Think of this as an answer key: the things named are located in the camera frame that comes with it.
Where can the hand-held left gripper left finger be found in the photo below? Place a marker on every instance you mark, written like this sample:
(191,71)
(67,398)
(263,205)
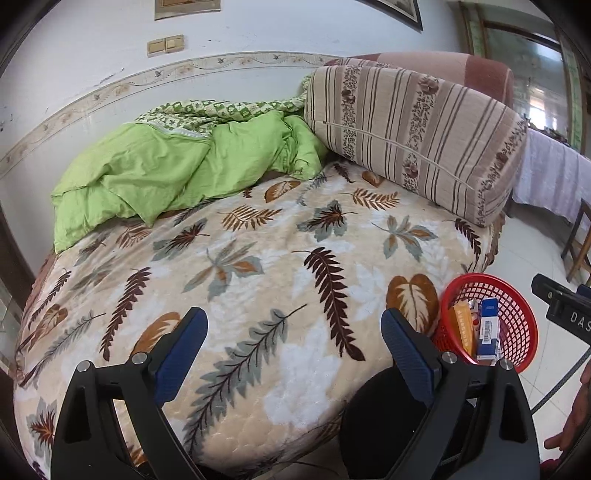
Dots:
(180,355)

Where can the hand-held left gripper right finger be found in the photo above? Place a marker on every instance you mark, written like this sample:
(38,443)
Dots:
(408,360)

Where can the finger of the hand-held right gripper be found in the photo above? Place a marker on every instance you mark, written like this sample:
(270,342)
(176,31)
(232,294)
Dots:
(547,288)

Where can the red mesh basket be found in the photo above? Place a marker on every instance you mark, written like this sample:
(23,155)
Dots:
(521,323)

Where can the orange cardboard box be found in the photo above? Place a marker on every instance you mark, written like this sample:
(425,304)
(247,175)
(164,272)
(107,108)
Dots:
(464,327)

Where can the blue and white box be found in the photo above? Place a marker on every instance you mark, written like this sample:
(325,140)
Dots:
(488,330)

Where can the red cigarette pack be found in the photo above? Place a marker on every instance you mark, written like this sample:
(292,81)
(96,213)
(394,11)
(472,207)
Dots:
(472,307)

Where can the person's right hand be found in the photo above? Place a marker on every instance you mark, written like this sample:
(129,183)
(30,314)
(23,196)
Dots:
(575,429)

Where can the wooden chair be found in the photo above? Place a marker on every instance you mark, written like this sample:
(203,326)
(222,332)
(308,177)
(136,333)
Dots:
(582,235)

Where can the table with lilac cloth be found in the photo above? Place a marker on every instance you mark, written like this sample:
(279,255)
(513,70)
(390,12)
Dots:
(549,175)

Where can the leaf printed blanket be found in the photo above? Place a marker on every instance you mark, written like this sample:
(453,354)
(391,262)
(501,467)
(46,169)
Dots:
(277,277)

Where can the stained glass window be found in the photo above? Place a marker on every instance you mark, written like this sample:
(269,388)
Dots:
(7,323)

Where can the green quilt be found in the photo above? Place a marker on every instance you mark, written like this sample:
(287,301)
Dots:
(161,170)

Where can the striped floral cushion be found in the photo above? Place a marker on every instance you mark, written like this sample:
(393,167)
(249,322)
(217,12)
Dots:
(415,138)

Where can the glass door with wooden frame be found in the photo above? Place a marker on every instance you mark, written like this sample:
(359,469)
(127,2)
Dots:
(521,60)

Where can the gold wall switch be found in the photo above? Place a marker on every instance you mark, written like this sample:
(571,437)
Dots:
(174,44)
(156,47)

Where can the dark framed wall picture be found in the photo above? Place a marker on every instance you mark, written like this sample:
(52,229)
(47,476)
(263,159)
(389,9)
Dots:
(397,9)

